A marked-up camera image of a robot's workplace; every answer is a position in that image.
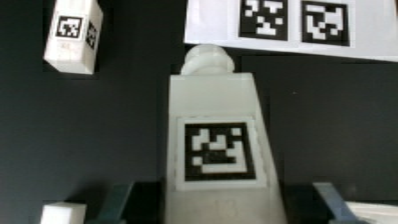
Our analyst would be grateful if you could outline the white L-shaped obstacle fence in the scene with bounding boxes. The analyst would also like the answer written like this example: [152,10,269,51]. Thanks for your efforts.
[347,201,398,224]

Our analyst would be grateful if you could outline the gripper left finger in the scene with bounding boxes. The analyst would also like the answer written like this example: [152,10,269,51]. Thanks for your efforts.
[88,182,166,224]

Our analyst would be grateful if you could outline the white sheet with tags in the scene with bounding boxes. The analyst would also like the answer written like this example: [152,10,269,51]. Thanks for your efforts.
[185,0,398,62]

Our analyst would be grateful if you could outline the white table leg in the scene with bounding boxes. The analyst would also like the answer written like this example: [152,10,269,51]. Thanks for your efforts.
[166,44,288,224]
[43,0,104,75]

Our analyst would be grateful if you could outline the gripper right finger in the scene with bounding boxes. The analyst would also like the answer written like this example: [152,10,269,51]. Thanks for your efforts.
[283,182,368,224]

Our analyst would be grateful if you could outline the white part at left edge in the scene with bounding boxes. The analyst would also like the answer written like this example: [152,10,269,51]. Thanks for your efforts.
[40,202,88,224]

